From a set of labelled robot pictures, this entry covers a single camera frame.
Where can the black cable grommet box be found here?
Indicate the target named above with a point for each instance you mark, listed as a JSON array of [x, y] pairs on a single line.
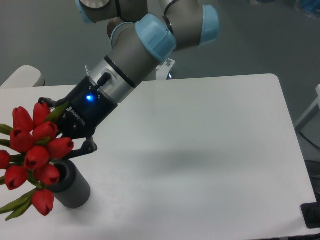
[[311, 215]]

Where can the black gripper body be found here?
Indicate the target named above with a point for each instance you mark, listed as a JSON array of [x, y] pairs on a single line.
[[87, 107]]

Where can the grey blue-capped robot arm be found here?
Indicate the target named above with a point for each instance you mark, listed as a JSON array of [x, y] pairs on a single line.
[[191, 23]]

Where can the dark grey ribbed vase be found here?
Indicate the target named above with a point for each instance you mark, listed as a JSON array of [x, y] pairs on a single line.
[[72, 189]]

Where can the white chair armrest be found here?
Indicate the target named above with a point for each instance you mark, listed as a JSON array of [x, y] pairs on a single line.
[[24, 77]]

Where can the red tulip bouquet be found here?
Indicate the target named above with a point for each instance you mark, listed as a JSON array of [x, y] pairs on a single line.
[[36, 139]]

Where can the white furniture frame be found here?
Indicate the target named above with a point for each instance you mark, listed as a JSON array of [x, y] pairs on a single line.
[[309, 113]]

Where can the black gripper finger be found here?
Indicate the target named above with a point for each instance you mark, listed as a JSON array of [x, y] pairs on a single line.
[[88, 147], [45, 104]]

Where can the blue plastic bag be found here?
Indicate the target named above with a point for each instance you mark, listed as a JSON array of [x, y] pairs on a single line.
[[309, 8]]

